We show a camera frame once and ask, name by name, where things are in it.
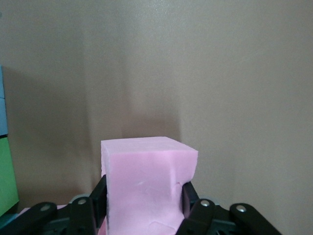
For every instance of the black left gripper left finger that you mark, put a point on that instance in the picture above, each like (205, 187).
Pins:
(78, 213)

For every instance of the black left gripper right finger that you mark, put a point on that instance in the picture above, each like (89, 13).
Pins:
(207, 215)

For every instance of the pink foam cube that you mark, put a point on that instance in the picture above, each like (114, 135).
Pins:
(146, 176)
(102, 227)

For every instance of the green foam cube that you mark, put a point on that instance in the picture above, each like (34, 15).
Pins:
(7, 171)

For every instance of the blue foam cube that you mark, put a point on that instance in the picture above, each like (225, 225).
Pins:
(2, 110)

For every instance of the brown table mat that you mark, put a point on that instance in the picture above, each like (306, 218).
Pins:
(171, 73)

